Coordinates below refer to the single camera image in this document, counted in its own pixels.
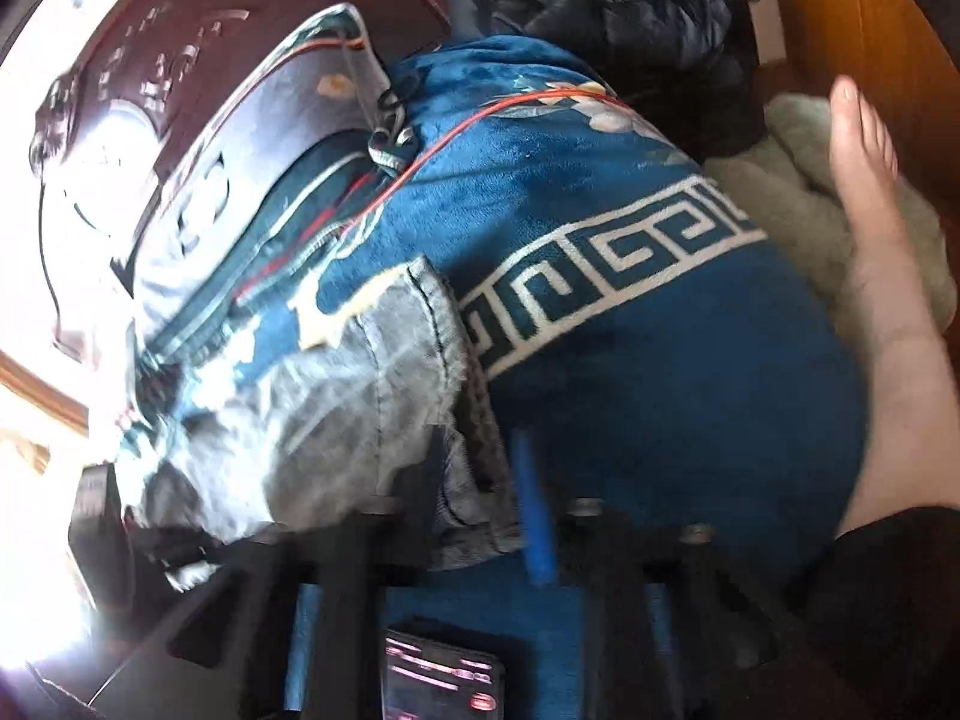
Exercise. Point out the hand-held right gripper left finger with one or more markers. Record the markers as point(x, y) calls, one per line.
point(360, 540)

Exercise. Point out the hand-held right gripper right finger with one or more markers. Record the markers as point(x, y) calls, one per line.
point(536, 510)

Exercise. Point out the grey denim pants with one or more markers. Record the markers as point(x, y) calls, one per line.
point(337, 405)

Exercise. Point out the black smartphone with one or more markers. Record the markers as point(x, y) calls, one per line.
point(442, 679)

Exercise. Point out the blue deer print blanket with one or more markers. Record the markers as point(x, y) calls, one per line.
point(637, 360)

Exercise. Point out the person's black trouser leg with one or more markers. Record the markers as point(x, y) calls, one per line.
point(892, 600)

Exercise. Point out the blue striped pillow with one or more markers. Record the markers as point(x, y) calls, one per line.
point(247, 135)

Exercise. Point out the person's bare foot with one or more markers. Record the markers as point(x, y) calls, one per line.
point(870, 240)

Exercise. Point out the light green fleece blanket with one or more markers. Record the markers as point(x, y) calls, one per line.
point(795, 157)

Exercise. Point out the dark puffer jacket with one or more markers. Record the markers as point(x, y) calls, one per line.
point(660, 22)

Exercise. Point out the wooden window frame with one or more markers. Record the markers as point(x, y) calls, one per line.
point(41, 390)

